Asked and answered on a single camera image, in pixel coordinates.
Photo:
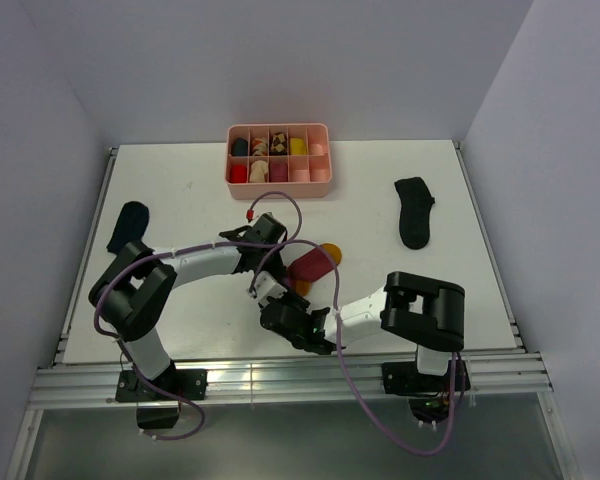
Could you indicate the dark navy ankle sock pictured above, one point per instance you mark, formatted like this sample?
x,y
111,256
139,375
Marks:
x,y
131,224

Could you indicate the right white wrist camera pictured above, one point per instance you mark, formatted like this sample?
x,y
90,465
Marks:
x,y
265,287

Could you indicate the red rolled sock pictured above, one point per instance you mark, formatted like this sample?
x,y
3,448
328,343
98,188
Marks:
x,y
238,174

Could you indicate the black sock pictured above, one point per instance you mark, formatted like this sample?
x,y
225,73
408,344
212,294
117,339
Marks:
x,y
416,203

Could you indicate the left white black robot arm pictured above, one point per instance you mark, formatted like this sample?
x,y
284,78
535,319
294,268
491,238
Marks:
x,y
131,294

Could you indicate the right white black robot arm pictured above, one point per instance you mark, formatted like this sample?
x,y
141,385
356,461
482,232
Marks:
x,y
422,310

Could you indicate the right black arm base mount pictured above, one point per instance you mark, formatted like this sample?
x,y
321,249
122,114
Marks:
x,y
428,396

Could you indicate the maroon purple striped sock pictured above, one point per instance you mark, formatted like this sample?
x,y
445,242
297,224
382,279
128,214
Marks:
x,y
312,266

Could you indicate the yellow rolled sock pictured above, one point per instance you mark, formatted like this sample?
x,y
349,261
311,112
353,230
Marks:
x,y
297,146

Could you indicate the maroon rolled sock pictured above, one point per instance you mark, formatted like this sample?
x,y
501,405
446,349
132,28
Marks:
x,y
278,172

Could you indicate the pink divided organizer box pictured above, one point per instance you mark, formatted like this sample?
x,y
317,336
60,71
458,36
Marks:
x,y
293,158

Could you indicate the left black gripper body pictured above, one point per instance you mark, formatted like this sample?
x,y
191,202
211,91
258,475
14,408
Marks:
x,y
271,261

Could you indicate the aluminium frame rail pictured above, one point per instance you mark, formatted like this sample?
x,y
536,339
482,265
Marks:
x,y
274,381

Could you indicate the dark navy rolled sock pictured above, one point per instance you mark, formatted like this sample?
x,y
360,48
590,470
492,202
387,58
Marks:
x,y
240,147

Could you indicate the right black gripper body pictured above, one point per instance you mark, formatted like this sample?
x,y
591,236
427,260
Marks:
x,y
299,302

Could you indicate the brown checkered rolled sock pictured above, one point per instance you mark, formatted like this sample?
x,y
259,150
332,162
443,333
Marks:
x,y
278,144

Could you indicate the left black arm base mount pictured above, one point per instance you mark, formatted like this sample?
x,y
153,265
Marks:
x,y
160,402

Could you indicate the beige patterned rolled sock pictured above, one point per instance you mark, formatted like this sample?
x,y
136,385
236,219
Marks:
x,y
259,171

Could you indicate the brown cream patterned rolled sock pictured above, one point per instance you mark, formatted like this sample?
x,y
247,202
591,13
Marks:
x,y
259,146

